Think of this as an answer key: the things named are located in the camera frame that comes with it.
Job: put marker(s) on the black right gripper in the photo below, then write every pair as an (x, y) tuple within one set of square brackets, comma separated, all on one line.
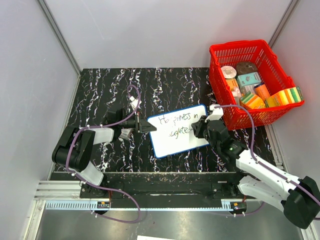
[(198, 127)]

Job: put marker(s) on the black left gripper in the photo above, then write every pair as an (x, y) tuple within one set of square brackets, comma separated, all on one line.
[(142, 125)]

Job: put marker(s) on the blue framed whiteboard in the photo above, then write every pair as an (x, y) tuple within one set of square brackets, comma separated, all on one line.
[(174, 133)]

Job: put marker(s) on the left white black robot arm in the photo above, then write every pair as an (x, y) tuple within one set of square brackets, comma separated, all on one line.
[(75, 145)]

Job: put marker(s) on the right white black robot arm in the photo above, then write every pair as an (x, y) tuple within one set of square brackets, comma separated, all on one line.
[(297, 198)]

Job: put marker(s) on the orange pink package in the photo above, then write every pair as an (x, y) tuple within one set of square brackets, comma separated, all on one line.
[(233, 84)]

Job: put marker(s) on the green yellow sponge box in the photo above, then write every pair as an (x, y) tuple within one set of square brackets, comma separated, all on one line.
[(252, 101)]

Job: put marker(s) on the white grey box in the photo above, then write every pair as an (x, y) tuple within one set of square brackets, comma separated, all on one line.
[(248, 89)]

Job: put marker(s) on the white tape roll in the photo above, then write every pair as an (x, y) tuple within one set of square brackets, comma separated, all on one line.
[(228, 72)]

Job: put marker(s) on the orange cylinder package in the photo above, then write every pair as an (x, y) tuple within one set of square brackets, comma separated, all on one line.
[(262, 91)]

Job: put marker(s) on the teal box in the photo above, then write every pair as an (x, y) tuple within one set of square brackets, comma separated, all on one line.
[(248, 79)]

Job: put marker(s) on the brown round item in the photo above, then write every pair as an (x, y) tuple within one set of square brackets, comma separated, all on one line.
[(245, 67)]

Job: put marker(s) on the yellow orange sponge pack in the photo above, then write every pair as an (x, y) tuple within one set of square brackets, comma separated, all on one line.
[(285, 97)]

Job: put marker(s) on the white paper sheet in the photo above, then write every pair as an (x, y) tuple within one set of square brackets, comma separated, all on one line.
[(142, 237)]

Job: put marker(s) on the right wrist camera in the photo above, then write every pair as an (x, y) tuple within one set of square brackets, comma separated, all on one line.
[(215, 113)]

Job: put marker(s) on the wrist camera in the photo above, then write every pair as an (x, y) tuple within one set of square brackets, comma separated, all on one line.
[(215, 113), (134, 102)]

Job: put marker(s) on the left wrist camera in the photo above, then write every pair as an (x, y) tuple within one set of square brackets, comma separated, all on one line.
[(134, 102)]

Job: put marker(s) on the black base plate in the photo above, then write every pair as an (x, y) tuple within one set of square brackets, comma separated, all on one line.
[(205, 185)]

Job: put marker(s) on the white slotted cable duct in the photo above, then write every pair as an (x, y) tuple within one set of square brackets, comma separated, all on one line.
[(144, 205)]

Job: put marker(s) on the aluminium rail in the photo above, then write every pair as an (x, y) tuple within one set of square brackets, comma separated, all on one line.
[(58, 190)]

